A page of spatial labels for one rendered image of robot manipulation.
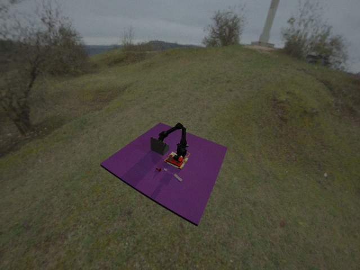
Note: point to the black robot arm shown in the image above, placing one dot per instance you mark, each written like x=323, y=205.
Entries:
x=180, y=147

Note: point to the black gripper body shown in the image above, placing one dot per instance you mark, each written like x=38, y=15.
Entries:
x=177, y=157

